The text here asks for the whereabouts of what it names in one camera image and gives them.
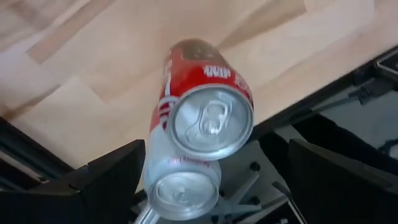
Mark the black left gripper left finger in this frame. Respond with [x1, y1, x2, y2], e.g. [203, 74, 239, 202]
[0, 139, 147, 224]

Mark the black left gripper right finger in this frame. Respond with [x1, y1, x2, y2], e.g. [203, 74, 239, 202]
[287, 138, 398, 224]

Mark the white and pink soda can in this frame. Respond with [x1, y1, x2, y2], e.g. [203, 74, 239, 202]
[142, 124, 223, 222]

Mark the red Coca-Cola can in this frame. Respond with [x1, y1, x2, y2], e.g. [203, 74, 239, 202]
[149, 37, 255, 162]

